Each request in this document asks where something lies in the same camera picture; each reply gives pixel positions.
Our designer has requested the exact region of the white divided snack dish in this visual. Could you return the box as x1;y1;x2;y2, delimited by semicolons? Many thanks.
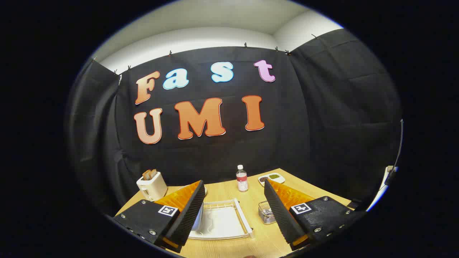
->
258;173;286;187

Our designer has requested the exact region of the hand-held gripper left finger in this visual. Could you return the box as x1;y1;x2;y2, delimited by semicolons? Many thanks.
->
113;180;206;253

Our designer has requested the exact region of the white wire dish rack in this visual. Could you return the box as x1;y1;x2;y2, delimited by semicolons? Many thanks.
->
188;198;254;240

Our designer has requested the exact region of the metal wire basket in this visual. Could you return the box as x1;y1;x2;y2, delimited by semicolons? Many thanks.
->
258;201;276;225

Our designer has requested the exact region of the white toaster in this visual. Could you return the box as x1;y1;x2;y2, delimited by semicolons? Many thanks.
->
136;171;168;202

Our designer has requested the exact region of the black stand pole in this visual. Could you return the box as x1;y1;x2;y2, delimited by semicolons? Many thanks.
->
385;119;404;186

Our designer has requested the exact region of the black backdrop cloth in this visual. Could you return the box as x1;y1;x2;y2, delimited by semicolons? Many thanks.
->
66;29;402;215

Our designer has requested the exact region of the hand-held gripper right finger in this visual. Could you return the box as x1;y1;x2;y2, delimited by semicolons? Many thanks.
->
264;178;366;250

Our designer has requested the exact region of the clear bottle with red label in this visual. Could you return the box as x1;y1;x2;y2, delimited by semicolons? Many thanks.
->
236;165;249;192

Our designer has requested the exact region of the blue plate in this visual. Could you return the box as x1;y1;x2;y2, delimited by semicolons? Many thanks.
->
192;202;204;231

